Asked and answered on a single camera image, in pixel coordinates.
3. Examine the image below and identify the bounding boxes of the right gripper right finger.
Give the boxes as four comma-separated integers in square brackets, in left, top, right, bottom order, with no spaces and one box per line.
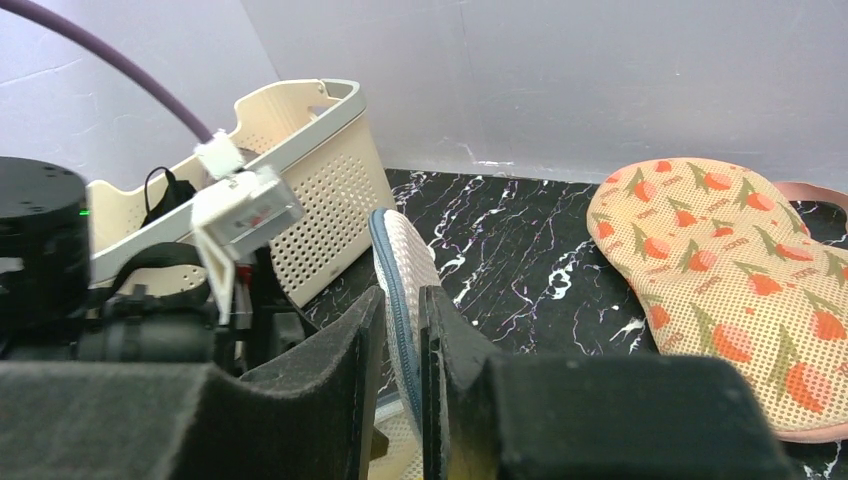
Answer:
[420,286,795,479]

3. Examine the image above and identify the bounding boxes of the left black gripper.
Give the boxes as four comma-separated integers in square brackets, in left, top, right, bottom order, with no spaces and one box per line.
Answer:
[72,242,318,371]

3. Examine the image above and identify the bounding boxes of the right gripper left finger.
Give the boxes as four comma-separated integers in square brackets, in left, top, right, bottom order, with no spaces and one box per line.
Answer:
[1,287,385,479]

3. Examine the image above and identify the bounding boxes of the white blue-trimmed mesh laundry bag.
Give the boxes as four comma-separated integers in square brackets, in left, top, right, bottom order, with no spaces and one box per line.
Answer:
[368,207,443,479]

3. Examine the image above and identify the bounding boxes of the black bra in basket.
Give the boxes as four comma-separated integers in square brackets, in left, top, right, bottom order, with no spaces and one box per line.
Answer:
[141,166,197,228]

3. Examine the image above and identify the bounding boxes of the cream perforated laundry basket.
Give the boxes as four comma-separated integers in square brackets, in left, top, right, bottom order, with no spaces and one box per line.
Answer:
[87,79,396,306]

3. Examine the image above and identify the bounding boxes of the floral orange mesh laundry bag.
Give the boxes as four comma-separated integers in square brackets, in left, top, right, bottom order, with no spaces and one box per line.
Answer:
[586,158,847,443]

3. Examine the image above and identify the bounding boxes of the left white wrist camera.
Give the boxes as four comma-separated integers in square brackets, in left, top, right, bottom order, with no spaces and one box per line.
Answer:
[191,131,305,326]

